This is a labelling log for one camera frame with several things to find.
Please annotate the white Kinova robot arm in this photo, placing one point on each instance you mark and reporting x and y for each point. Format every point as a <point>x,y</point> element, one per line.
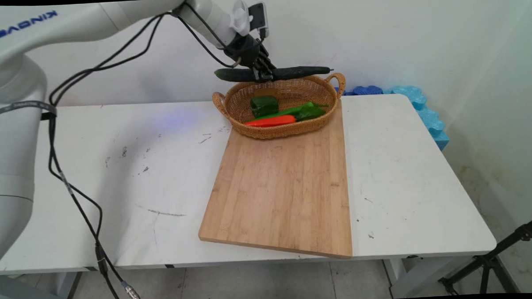
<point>22,144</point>

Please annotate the green bell pepper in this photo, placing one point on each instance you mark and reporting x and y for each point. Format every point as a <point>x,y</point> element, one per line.
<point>264,106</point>

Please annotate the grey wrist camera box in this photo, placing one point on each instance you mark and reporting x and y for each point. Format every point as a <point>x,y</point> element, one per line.
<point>258,18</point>

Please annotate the wooden bamboo cutting board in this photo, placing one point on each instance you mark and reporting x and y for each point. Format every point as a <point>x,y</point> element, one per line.
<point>285,188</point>

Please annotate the black tripod stand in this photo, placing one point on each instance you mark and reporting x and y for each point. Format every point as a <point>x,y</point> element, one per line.
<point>486,261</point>

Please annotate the long green chili pepper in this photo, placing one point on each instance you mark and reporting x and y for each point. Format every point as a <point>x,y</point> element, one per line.
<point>306,111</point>

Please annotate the light blue foam mat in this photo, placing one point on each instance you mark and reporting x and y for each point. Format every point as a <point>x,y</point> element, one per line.
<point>428,117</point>

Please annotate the white table leg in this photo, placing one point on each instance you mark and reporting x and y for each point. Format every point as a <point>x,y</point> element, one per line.
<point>27,295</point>
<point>403,279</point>

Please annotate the dark green cucumber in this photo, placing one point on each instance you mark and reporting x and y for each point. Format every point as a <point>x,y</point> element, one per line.
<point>298,71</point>

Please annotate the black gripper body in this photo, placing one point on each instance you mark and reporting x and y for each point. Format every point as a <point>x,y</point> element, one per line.
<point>247,48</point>

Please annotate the red chili pepper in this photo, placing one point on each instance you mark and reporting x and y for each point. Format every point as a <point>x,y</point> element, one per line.
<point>271,121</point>

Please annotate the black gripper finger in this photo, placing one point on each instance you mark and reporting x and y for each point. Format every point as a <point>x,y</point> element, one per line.
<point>259,73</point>
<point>269,66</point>

